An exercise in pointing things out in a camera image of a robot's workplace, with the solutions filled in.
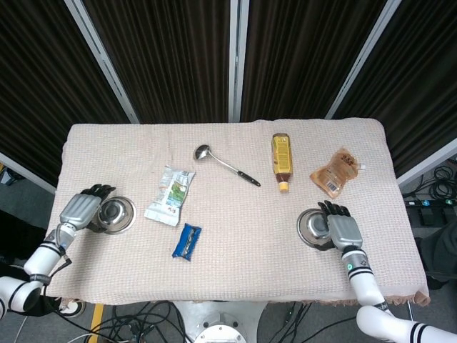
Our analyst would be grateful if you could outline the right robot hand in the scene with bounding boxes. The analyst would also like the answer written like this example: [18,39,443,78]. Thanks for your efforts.
[316,200,365,252]

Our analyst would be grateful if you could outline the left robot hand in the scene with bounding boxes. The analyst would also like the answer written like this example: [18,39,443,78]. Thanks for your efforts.
[59,184,117,233]

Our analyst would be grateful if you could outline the metal bowl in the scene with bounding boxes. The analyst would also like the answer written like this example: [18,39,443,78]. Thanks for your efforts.
[296,208,338,252]
[91,196,138,235]

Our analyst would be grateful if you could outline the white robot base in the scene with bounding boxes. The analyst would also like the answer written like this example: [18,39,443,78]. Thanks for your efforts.
[170,299,276,343]

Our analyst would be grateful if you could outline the brown sauce pouch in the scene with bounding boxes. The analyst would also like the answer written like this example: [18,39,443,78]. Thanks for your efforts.
[308,145,369,199]

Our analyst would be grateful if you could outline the black power strip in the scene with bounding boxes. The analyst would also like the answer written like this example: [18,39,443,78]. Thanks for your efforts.
[404,197,457,209]

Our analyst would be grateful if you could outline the yellow label tea bottle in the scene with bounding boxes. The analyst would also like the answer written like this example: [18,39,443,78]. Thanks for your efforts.
[271,132,295,194]

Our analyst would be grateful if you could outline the white green snack bag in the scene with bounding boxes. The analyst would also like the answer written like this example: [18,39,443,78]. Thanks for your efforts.
[144,164,197,227]

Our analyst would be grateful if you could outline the black chair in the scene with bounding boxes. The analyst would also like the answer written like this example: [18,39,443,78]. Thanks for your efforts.
[416,214,457,292]

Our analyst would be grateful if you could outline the beige waffle tablecloth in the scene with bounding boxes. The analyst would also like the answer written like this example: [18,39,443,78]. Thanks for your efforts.
[46,119,431,309]

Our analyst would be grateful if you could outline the blue cookie pack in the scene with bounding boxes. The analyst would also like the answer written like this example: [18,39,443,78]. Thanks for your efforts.
[171,222,204,262]

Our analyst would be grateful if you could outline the dark corrugated partition panel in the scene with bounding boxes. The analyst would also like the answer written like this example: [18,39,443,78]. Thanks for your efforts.
[81,0,237,124]
[0,0,131,187]
[331,0,457,178]
[240,0,389,122]

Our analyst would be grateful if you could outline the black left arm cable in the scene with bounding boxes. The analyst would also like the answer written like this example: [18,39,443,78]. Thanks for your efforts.
[49,254,74,278]

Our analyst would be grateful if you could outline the white partition frame post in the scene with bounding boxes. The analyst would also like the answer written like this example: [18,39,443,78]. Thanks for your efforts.
[64,0,141,124]
[0,151,57,195]
[395,136,457,187]
[323,0,406,120]
[227,0,250,123]

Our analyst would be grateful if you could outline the black coiled cable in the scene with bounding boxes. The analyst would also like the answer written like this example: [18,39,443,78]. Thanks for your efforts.
[426,163,457,202]

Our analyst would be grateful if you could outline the black floor cable bundle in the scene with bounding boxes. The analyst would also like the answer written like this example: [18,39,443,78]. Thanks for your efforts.
[62,302,190,343]

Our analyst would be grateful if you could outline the steel ladle black handle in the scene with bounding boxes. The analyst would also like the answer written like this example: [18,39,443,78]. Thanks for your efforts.
[193,144,262,188]

